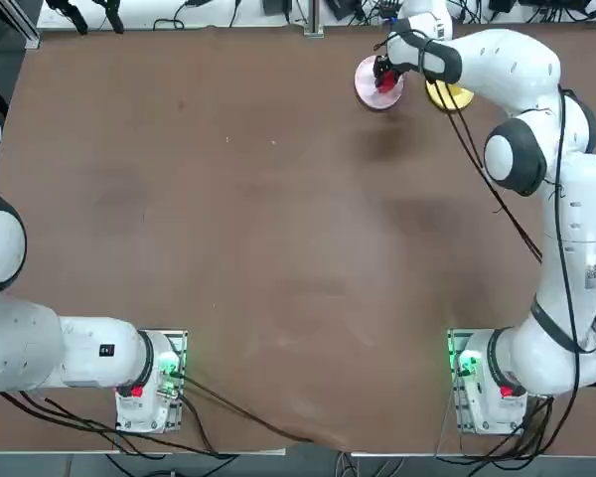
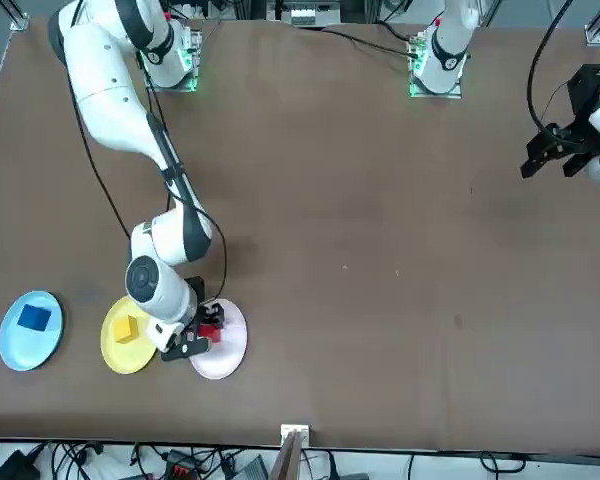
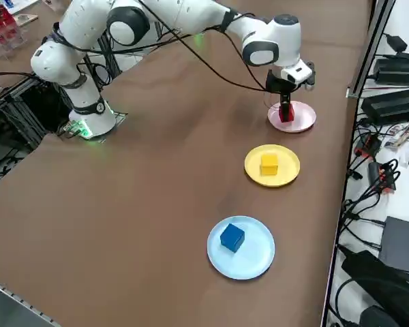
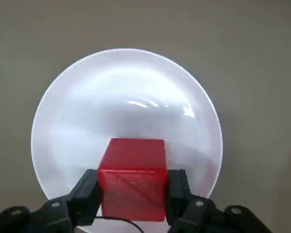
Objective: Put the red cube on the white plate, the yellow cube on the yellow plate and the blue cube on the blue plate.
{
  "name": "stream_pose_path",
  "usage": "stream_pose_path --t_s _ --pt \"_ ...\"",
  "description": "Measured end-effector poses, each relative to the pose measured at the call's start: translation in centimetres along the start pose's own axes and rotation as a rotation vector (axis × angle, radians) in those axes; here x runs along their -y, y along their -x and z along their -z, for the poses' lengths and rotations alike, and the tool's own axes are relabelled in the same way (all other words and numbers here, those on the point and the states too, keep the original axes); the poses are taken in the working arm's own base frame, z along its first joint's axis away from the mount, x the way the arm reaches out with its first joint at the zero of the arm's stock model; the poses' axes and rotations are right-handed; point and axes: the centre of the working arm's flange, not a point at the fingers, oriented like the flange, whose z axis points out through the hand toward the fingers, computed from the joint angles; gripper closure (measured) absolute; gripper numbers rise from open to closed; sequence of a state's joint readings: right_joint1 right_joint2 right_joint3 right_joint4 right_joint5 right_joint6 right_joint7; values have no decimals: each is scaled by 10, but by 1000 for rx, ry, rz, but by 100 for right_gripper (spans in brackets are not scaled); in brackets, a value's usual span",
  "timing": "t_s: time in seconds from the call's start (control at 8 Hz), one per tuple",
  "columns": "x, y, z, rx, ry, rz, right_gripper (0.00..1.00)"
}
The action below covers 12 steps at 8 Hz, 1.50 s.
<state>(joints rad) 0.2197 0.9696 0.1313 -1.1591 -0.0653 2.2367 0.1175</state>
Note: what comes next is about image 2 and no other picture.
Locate white power strip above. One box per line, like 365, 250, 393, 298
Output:
289, 7, 331, 29

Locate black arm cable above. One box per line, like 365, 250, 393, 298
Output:
67, 49, 229, 306
526, 0, 574, 134

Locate aluminium profile post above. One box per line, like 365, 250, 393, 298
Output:
272, 423, 311, 480

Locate yellow cube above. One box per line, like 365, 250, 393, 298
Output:
114, 314, 140, 345

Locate black table cable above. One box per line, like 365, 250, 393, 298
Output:
322, 25, 416, 55

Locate light blue plate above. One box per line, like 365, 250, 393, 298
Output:
0, 290, 66, 372

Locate flat black power adapter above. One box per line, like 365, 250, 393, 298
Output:
0, 449, 42, 480

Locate white plate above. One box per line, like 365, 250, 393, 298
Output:
186, 298, 249, 380

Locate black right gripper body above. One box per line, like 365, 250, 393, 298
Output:
179, 275, 207, 346

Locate black strip orange switches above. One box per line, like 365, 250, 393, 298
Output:
160, 448, 201, 479

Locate blue cube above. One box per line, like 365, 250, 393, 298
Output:
18, 303, 52, 332

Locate yellow plate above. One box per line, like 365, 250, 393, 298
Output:
100, 293, 162, 375

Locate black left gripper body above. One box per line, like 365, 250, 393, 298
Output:
567, 63, 600, 154

